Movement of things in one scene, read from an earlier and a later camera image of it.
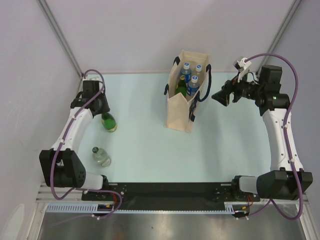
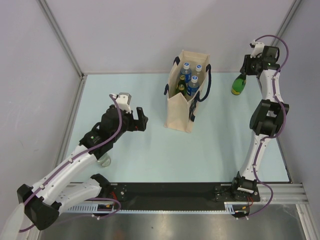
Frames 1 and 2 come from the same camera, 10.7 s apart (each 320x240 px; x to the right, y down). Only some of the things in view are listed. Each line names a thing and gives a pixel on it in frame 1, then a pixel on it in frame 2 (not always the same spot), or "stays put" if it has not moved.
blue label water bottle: (187, 71) stays put
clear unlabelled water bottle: (198, 68) stays put
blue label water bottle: (193, 86) stays put
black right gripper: (223, 95) → (245, 69)
